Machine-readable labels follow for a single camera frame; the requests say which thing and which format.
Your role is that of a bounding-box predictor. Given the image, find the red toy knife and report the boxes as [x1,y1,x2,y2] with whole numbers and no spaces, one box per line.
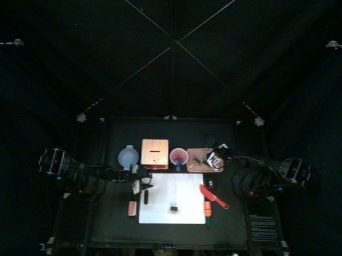
[199,184,231,211]

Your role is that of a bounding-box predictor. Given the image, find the orange toy carrot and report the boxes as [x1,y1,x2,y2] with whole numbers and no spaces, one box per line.
[203,200,214,229]

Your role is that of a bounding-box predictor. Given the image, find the brown square plate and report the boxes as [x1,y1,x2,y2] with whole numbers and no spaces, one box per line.
[184,147,224,174]

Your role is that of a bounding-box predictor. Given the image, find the pink cup with blue handle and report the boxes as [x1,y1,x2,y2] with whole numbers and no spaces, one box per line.
[168,147,190,172]

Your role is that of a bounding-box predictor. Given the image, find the white cutting board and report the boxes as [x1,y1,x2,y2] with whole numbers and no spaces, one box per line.
[137,172,207,225]

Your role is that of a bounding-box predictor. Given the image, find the translucent bluish bowl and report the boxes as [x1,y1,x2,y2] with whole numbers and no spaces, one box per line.
[116,144,140,171]

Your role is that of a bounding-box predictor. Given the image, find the wooden box with slot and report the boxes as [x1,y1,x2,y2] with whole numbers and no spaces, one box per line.
[140,138,171,171]

